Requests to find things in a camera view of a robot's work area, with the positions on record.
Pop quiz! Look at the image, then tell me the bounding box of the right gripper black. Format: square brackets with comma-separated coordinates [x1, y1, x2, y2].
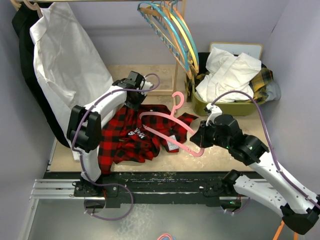
[191, 119, 232, 149]

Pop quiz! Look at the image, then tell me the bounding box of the pink plastic hanger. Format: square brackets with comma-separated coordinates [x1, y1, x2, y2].
[139, 91, 205, 158]

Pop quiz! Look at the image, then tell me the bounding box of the red black plaid shirt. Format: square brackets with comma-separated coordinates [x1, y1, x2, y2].
[98, 104, 187, 174]

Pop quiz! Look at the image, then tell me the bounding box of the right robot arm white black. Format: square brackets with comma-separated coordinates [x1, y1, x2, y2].
[190, 114, 320, 235]

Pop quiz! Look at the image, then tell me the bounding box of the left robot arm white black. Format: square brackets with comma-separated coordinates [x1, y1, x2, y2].
[66, 71, 158, 196]

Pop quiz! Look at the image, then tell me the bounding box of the white shirt in basket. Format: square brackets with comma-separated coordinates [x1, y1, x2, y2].
[195, 47, 262, 103]

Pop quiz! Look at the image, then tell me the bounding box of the yellow plaid shirt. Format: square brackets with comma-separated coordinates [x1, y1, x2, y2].
[249, 67, 274, 103]

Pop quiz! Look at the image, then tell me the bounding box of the white hanging shirt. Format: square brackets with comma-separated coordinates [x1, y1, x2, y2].
[29, 2, 115, 131]

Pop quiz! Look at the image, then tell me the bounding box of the orange plastic hanger on rack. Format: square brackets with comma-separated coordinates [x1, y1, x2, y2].
[137, 0, 199, 79]

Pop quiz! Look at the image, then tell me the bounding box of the blue plastic hanger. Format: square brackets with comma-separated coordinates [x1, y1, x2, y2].
[137, 0, 191, 73]

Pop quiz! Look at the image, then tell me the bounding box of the teal plastic hanger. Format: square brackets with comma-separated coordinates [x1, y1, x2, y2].
[159, 0, 198, 66]

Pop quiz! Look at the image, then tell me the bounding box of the orange hanger on floor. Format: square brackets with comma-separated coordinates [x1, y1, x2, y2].
[272, 220, 299, 240]

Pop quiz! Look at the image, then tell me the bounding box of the green laundry basket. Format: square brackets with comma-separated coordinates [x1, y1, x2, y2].
[184, 71, 257, 116]

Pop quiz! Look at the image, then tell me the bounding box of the wooden clothes rack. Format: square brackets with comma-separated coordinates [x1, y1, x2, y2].
[10, 0, 187, 97]

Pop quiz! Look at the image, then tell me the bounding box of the grey blue garment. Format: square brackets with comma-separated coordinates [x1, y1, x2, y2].
[265, 81, 282, 102]

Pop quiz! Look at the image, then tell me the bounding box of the pink blue hangers bottom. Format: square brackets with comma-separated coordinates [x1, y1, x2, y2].
[157, 233, 176, 240]

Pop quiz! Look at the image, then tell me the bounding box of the black hanging garment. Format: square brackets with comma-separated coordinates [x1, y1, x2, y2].
[11, 3, 69, 148]

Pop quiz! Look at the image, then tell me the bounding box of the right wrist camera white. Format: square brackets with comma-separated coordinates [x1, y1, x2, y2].
[204, 103, 223, 126]

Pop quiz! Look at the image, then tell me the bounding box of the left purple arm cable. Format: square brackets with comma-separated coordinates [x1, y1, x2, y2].
[70, 72, 161, 186]

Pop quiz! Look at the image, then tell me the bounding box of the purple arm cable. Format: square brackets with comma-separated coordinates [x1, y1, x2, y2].
[70, 72, 161, 186]
[210, 90, 320, 210]

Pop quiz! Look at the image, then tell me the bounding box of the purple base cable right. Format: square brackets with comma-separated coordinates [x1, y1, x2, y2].
[220, 197, 251, 217]

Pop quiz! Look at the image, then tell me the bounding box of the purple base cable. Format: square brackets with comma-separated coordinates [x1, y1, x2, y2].
[220, 197, 251, 217]
[83, 183, 135, 221]

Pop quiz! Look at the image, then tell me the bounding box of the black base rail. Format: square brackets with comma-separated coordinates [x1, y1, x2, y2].
[73, 170, 252, 209]

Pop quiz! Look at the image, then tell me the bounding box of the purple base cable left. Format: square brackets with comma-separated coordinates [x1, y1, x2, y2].
[83, 183, 135, 221]

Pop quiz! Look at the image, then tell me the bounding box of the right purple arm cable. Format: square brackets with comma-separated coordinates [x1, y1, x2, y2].
[210, 90, 320, 210]

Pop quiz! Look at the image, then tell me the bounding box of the aluminium rail frame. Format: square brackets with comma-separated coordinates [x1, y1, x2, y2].
[29, 109, 301, 226]

